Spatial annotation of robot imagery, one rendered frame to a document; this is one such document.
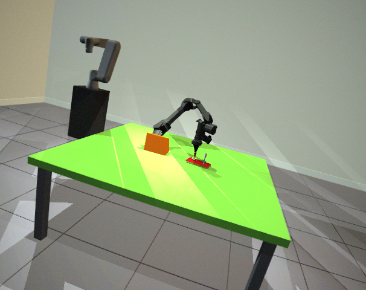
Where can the red circuit board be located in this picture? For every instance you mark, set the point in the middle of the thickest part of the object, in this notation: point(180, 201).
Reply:
point(199, 162)

